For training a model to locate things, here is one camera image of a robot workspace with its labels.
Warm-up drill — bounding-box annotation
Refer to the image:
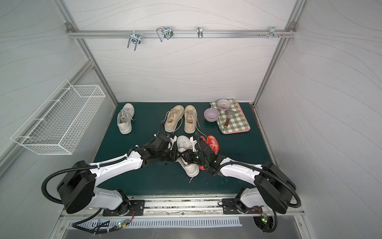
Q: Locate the wooden handled metal spatula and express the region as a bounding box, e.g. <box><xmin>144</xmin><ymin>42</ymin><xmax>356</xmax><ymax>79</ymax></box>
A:
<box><xmin>224</xmin><ymin>110</ymin><xmax>237</xmax><ymax>130</ymax></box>

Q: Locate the green white checkered cloth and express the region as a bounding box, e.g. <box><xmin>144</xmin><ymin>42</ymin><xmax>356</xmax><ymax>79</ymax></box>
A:
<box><xmin>210</xmin><ymin>99</ymin><xmax>251</xmax><ymax>134</ymax></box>

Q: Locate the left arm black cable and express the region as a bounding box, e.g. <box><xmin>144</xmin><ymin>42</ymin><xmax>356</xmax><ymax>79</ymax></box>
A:
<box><xmin>41</xmin><ymin>120</ymin><xmax>166</xmax><ymax>205</ymax></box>

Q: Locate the white vent grille strip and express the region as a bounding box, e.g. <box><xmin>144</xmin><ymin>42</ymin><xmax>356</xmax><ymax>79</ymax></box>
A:
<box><xmin>79</xmin><ymin>217</ymin><xmax>242</xmax><ymax>230</ymax></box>

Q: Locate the pink plastic tray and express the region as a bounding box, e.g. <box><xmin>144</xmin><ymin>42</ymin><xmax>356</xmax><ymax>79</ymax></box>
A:
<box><xmin>222</xmin><ymin>103</ymin><xmax>251</xmax><ymax>134</ymax></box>

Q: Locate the beige sneaker with red insole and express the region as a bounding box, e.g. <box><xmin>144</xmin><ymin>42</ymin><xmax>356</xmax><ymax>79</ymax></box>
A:
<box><xmin>184</xmin><ymin>105</ymin><xmax>207</xmax><ymax>138</ymax></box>

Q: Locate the lilac ceramic bowl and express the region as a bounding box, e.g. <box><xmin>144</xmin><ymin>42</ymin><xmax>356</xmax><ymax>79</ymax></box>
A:
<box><xmin>204</xmin><ymin>108</ymin><xmax>219</xmax><ymax>122</ymax></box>

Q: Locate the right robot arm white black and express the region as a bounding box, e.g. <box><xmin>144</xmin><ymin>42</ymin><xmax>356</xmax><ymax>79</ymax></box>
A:
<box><xmin>176</xmin><ymin>136</ymin><xmax>301</xmax><ymax>214</ymax></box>

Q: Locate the striped small ceramic bowl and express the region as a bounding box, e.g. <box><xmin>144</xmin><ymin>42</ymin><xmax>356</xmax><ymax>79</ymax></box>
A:
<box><xmin>216</xmin><ymin>99</ymin><xmax>231</xmax><ymax>111</ymax></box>

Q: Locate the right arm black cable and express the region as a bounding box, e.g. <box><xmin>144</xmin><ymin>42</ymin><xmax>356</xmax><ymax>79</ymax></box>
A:
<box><xmin>195</xmin><ymin>132</ymin><xmax>302</xmax><ymax>209</ymax></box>

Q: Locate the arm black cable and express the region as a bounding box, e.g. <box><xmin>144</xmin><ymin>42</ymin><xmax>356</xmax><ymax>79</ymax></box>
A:
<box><xmin>41</xmin><ymin>120</ymin><xmax>166</xmax><ymax>205</ymax></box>
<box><xmin>195</xmin><ymin>132</ymin><xmax>302</xmax><ymax>209</ymax></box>

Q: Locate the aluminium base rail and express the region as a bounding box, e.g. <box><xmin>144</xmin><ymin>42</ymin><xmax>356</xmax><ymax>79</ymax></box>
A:
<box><xmin>59</xmin><ymin>194</ymin><xmax>305</xmax><ymax>220</ymax></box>

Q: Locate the aluminium top rail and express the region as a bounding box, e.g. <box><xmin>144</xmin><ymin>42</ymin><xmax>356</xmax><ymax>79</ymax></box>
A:
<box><xmin>67</xmin><ymin>29</ymin><xmax>296</xmax><ymax>39</ymax></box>

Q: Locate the white wire basket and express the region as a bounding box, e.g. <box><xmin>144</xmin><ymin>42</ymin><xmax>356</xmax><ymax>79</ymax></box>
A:
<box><xmin>11</xmin><ymin>80</ymin><xmax>105</xmax><ymax>155</ymax></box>

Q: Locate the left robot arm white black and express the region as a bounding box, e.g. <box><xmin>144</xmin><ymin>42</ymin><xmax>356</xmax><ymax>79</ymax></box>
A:
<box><xmin>57</xmin><ymin>133</ymin><xmax>177</xmax><ymax>216</ymax></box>

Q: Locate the metal hook clamp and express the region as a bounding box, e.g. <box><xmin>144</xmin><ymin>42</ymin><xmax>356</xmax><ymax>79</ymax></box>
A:
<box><xmin>197</xmin><ymin>26</ymin><xmax>203</xmax><ymax>39</ymax></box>
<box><xmin>127</xmin><ymin>33</ymin><xmax>141</xmax><ymax>51</ymax></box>
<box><xmin>259</xmin><ymin>27</ymin><xmax>285</xmax><ymax>38</ymax></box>
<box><xmin>156</xmin><ymin>26</ymin><xmax>174</xmax><ymax>42</ymax></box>

